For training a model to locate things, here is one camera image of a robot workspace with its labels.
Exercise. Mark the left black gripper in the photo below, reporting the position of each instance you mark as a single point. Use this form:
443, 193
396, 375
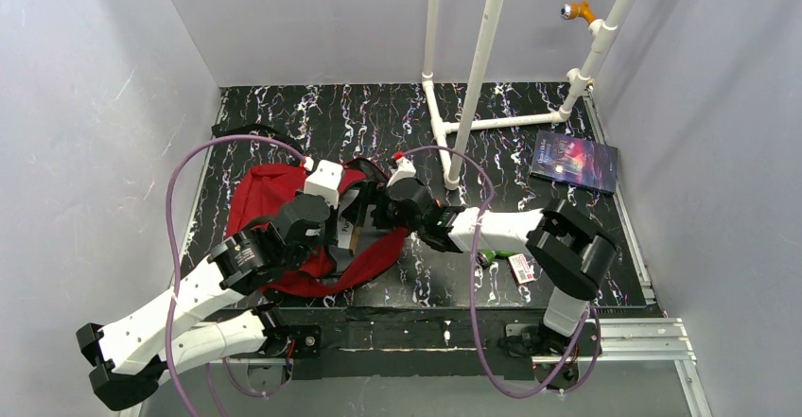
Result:
346, 215

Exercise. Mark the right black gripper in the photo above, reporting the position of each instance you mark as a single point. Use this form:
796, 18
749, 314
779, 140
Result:
382, 207

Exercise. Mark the white furniture book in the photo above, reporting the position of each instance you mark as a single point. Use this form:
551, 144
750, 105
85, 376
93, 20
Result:
351, 217

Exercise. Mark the red student backpack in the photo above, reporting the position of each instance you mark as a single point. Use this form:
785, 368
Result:
241, 257

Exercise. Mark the dark purple galaxy book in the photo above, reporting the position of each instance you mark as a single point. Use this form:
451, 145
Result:
575, 161

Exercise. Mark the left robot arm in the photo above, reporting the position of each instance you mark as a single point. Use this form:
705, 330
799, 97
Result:
134, 356

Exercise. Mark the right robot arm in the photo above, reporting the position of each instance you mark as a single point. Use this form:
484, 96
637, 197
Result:
574, 251

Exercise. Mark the small red white card box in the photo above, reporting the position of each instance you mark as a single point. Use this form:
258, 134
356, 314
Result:
522, 269

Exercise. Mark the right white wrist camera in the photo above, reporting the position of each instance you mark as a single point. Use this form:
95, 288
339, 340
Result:
404, 168

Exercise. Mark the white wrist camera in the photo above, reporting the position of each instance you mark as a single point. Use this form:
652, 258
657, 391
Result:
324, 181
404, 168

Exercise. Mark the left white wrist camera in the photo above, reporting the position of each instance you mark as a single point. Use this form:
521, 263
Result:
324, 181

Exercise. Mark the white PVC pipe frame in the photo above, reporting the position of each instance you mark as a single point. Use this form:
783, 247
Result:
469, 44

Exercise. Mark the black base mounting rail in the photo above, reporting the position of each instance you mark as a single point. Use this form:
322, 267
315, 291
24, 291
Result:
403, 342

